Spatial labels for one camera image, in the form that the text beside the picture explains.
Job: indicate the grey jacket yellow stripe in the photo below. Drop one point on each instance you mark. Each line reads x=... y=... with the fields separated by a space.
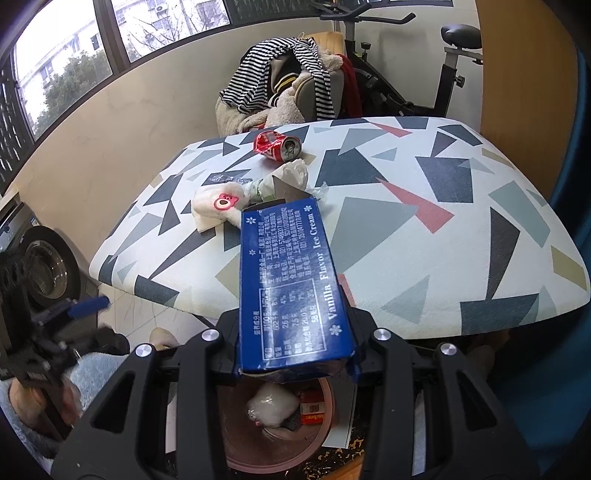
x=284 y=83

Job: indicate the wooden door panel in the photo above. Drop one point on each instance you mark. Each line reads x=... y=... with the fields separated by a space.
x=521 y=92

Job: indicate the white tissue with pink sticker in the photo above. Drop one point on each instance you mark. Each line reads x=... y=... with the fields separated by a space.
x=207 y=212

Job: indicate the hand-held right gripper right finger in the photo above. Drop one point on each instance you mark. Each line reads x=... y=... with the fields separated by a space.
x=364 y=332

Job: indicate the tan chair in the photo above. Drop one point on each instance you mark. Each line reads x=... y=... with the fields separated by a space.
x=330 y=39

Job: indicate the crushed red soda can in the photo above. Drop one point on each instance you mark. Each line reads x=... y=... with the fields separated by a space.
x=272 y=144

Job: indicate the beige slipper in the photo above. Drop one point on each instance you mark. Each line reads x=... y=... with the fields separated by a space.
x=164 y=337

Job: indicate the person's left hand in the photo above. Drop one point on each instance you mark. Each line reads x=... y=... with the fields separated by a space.
x=23 y=401

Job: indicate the chair piled with clothes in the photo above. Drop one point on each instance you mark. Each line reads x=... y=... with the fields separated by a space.
x=286 y=108

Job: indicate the red cloth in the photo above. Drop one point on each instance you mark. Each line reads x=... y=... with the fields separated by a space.
x=353 y=87

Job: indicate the red gold cigarette box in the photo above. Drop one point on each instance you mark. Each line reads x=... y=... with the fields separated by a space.
x=313 y=408

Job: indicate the pale green plastic wrapper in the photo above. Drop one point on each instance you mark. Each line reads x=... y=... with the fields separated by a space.
x=263 y=190

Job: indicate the grey washing machine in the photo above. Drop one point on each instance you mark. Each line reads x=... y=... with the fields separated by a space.
x=46 y=263

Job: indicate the teal fabric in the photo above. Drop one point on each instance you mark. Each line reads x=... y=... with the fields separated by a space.
x=554 y=392

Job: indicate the blue ice cream box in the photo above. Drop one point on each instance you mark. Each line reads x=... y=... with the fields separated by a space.
x=286 y=286

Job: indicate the brown plastic bin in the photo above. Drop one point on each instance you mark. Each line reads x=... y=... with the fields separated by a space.
x=286 y=450

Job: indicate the black exercise bike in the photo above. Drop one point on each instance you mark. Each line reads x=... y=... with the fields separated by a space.
x=445 y=87

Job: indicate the clear plastic wrapper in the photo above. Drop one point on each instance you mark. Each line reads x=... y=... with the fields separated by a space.
x=226 y=177

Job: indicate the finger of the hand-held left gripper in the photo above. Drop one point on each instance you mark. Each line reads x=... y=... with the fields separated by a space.
x=111 y=341
x=87 y=307

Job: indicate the white plastic bag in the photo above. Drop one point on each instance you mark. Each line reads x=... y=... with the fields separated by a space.
x=272 y=406

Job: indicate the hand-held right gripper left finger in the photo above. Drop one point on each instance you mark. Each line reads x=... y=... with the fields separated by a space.
x=228 y=341

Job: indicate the geometric patterned table cover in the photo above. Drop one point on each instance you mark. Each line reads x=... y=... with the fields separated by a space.
x=415 y=258

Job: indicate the white flat board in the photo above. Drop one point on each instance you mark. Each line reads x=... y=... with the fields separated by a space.
x=339 y=415

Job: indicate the dark framed window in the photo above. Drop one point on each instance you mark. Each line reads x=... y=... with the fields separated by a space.
x=60 y=69

